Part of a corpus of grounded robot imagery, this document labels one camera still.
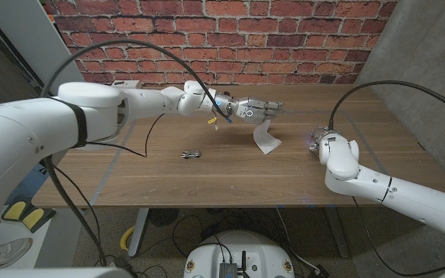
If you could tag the white table leg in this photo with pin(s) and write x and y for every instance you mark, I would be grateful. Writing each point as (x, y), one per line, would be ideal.
(137, 231)

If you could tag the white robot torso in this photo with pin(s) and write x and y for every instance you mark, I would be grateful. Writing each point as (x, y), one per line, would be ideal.
(245, 247)

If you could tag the grey electronics box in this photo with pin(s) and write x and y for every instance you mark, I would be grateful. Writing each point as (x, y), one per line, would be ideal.
(228, 270)

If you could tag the white power strip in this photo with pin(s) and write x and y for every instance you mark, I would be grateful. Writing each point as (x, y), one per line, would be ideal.
(128, 83)

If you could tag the red brick print backdrop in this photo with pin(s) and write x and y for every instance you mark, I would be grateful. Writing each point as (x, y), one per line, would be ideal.
(265, 38)

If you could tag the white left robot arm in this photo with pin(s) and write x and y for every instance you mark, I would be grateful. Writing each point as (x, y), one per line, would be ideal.
(72, 119)

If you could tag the yellow black foot pedal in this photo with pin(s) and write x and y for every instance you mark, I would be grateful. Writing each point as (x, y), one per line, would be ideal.
(35, 219)
(14, 210)

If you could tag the white tissue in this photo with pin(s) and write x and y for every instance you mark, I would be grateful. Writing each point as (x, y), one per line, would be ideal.
(265, 139)

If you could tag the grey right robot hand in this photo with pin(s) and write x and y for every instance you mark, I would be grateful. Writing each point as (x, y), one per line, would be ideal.
(319, 139)

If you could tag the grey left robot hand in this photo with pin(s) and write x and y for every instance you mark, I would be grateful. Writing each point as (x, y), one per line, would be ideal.
(251, 108)

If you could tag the small metal clip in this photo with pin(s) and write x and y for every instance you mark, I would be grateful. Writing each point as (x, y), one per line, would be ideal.
(191, 154)

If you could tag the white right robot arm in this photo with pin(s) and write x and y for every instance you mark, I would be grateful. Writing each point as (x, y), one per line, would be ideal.
(392, 189)

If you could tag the white sneaker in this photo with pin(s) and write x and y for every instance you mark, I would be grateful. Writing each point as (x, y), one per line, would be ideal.
(6, 251)

